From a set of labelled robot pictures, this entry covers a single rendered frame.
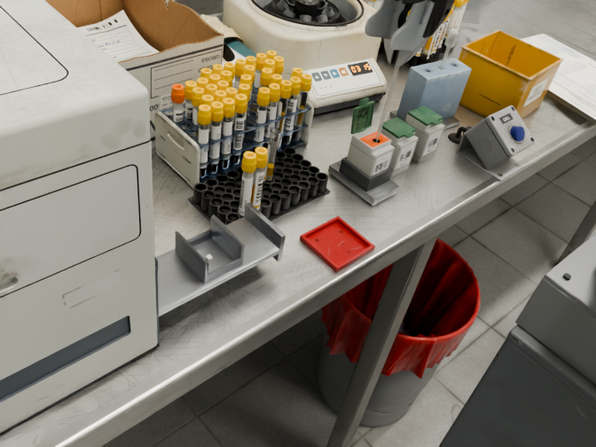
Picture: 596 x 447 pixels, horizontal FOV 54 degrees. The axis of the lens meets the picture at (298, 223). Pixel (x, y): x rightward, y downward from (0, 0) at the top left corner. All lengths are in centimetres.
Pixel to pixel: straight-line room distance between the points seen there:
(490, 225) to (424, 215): 152
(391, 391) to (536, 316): 78
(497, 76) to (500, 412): 55
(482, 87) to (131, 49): 59
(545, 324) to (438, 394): 105
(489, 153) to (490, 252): 129
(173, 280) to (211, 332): 7
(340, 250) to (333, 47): 39
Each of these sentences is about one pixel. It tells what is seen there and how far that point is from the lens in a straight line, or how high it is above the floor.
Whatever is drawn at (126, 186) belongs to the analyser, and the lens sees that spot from 45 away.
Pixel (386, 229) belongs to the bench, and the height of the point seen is 88.
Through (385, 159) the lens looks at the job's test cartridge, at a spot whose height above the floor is 93.
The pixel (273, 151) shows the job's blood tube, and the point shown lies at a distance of 75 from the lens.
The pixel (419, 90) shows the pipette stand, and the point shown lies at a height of 95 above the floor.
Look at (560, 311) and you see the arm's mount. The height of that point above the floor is 93.
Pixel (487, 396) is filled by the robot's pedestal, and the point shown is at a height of 75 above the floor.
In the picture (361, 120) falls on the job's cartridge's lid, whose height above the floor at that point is 97.
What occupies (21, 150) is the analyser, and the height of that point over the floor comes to 115.
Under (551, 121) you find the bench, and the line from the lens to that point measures 117.
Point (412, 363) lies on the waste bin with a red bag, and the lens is 133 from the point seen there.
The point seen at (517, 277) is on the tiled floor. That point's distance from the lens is 218.
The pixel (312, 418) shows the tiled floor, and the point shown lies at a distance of 161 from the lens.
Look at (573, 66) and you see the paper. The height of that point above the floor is 89.
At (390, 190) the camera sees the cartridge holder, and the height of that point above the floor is 89.
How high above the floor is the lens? 138
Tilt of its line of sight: 42 degrees down
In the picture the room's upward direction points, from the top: 11 degrees clockwise
